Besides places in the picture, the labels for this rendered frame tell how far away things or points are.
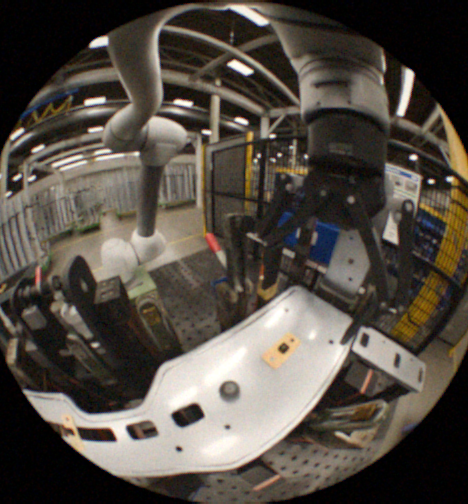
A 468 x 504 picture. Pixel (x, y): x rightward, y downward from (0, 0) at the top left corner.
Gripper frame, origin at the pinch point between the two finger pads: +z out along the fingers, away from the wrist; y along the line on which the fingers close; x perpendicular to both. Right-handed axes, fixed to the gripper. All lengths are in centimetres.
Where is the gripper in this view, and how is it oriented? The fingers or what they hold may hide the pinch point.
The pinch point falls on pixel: (306, 305)
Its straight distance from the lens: 21.2
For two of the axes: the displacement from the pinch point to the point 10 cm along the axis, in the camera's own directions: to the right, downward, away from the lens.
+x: 7.9, -2.7, 5.5
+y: 6.1, 3.9, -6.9
